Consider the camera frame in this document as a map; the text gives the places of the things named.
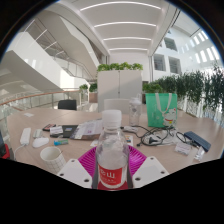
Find white grid-pattern mug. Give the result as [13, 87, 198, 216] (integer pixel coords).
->
[39, 146, 67, 174]

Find dark blue keyboard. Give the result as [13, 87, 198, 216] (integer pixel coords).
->
[183, 130, 212, 153]

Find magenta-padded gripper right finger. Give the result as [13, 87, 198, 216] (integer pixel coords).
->
[126, 145, 170, 189]

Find clear tumbler with white lid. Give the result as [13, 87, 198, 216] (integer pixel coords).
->
[128, 96, 143, 127]

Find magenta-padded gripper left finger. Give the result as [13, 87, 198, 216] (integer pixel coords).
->
[56, 146, 100, 189]

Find white cabinet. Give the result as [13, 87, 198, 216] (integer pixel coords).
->
[96, 69, 144, 113]

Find green plants atop cabinet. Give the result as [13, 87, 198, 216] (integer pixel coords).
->
[96, 61, 144, 72]

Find black notebook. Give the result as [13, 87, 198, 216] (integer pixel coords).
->
[49, 124, 79, 139]

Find tangled black cables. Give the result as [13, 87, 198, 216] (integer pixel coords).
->
[121, 124, 191, 148]

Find row of tall green plants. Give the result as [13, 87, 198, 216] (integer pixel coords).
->
[156, 63, 224, 118]

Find white power strip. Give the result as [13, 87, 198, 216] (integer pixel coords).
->
[19, 127, 32, 146]

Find white power strip cable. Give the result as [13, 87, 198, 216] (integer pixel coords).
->
[13, 143, 26, 160]

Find white tissue packet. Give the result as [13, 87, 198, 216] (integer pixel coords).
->
[174, 142, 193, 156]

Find small grey-white case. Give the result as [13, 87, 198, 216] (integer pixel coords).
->
[32, 128, 44, 139]

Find plant in white planter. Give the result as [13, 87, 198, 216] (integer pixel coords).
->
[78, 83, 90, 101]

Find clear red-labelled water bottle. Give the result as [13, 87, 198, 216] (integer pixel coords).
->
[95, 109, 130, 190]

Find red chair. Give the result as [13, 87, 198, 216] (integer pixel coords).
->
[0, 131, 12, 160]

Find plant in brown planter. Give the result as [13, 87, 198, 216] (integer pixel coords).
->
[88, 82, 99, 104]

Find small teal tube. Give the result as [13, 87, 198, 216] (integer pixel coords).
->
[53, 138, 70, 147]

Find dark red phone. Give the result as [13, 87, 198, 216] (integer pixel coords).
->
[42, 123, 57, 132]

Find ceiling light strips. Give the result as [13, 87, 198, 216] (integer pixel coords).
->
[79, 0, 163, 53]

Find green tote bag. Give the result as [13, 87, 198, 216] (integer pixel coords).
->
[145, 92, 179, 129]

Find white printed booklet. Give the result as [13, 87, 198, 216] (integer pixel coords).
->
[70, 119, 104, 141]

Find black chair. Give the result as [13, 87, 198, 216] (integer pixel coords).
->
[57, 99, 78, 111]

